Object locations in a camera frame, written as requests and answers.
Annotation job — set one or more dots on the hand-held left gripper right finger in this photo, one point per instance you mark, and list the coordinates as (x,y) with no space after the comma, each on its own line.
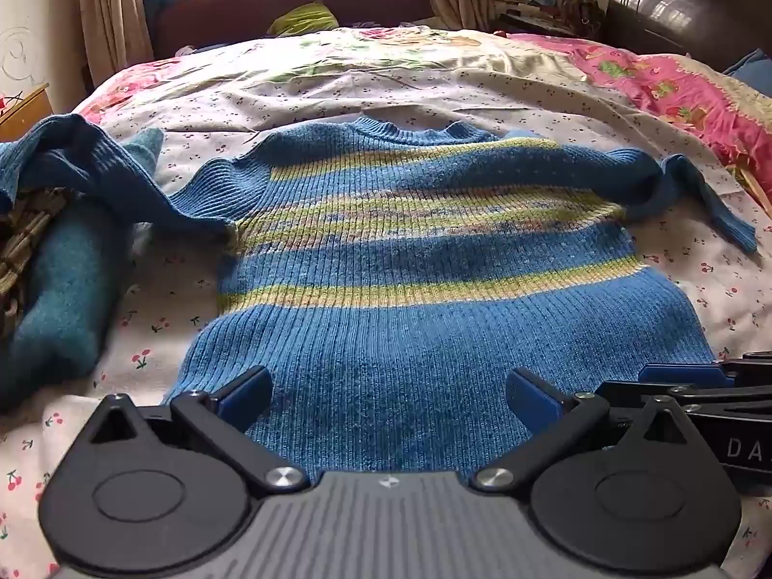
(534,399)

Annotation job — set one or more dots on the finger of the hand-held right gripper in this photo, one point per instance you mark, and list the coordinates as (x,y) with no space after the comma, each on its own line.
(681,374)
(693,395)

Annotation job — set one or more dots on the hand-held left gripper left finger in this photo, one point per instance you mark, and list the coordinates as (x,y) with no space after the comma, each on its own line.
(244,398)

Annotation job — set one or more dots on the blue striped knit sweater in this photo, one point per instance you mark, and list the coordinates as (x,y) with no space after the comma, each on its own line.
(422,325)

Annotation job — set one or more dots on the cherry print bedsheet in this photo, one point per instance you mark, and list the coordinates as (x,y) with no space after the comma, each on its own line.
(181,289)

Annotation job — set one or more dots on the teal fuzzy sweater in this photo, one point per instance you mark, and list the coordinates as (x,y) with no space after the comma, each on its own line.
(66,289)

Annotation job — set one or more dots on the beige checked garment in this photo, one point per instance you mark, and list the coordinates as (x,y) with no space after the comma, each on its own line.
(27,235)

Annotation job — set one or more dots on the blue pillow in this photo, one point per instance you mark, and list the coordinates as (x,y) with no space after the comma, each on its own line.
(754,72)

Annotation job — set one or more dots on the wooden nightstand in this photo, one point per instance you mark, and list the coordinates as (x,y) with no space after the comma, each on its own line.
(21,111)

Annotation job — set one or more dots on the green cloth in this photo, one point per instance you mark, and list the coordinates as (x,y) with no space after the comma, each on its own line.
(304,18)

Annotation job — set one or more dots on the cluttered side table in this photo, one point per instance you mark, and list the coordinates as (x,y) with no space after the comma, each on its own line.
(543,12)

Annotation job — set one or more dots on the maroon upholstered headboard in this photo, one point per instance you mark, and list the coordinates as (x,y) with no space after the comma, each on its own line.
(253,6)

